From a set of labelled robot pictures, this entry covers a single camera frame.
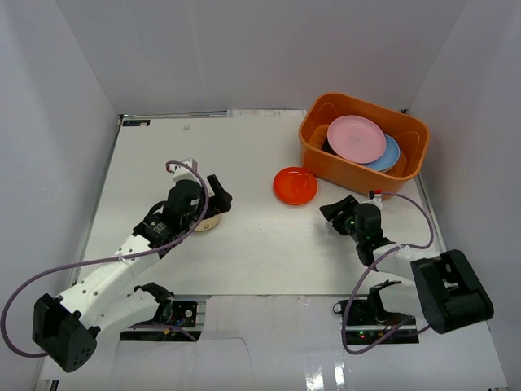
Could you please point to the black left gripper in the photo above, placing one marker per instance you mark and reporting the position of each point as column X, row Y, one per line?
column 212, row 199

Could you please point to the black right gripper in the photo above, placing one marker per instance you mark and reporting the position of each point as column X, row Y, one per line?
column 331, row 213

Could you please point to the pink round plate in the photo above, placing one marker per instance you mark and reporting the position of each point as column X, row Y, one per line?
column 356, row 138

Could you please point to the blue round plate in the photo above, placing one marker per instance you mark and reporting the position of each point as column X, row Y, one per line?
column 389, row 158

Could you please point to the black floral square plate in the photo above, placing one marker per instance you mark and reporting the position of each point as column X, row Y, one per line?
column 326, row 147

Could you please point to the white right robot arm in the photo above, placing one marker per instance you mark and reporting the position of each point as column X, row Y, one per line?
column 441, row 287

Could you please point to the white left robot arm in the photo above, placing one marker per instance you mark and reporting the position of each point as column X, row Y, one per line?
column 66, row 327

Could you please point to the orange plastic bin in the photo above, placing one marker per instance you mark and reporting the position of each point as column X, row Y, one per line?
column 411, row 134

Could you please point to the small cream cartoon plate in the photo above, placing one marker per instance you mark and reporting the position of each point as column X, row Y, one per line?
column 209, row 223

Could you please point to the orange round plate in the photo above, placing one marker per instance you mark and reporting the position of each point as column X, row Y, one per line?
column 295, row 186

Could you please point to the dark label sticker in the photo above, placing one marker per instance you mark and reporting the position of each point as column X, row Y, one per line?
column 135, row 123

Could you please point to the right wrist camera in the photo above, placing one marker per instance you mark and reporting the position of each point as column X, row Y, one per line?
column 375, row 198

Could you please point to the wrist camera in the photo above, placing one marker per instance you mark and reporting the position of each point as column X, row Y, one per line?
column 375, row 198
column 184, row 171

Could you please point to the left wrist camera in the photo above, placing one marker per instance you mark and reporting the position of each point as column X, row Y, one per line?
column 184, row 171

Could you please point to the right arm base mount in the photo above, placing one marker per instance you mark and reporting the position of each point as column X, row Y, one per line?
column 364, row 329

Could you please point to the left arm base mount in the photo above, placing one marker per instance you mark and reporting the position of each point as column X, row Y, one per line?
column 182, row 321

